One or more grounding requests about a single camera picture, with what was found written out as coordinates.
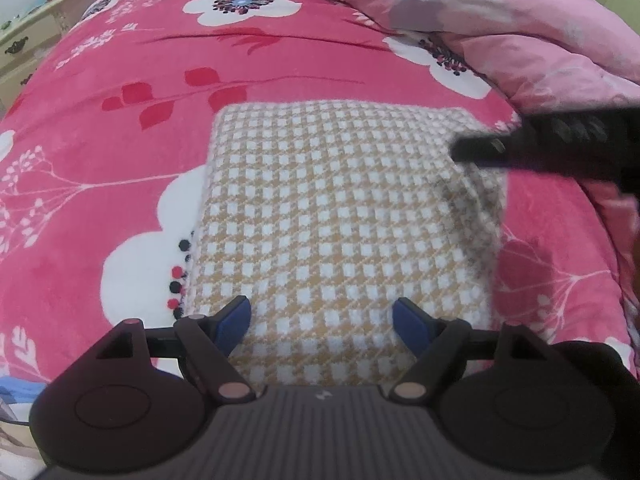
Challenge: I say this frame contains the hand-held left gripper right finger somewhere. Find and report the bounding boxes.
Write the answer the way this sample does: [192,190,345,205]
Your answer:
[391,298,551,405]

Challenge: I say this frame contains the blue cloth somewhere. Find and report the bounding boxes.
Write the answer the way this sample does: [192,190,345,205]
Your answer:
[0,379,47,407]

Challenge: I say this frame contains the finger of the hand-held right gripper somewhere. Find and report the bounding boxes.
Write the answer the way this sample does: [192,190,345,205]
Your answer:
[450,130,525,168]

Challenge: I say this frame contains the pink grey floral quilt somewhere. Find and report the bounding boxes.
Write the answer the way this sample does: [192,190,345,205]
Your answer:
[270,0,640,241]

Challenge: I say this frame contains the beige white checked garment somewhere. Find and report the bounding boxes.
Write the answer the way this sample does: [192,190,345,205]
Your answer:
[180,101,508,388]

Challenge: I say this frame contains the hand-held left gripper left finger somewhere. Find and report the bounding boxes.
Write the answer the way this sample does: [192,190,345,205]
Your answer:
[95,296,257,403]

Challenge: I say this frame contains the white bags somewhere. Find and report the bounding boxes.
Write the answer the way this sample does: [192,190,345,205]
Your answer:
[0,405,47,480]

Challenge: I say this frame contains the pink floral blanket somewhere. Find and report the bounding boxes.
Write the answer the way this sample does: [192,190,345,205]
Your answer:
[0,0,638,396]

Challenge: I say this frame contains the cream dresser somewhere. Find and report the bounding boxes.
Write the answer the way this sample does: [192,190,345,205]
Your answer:
[0,0,103,111]

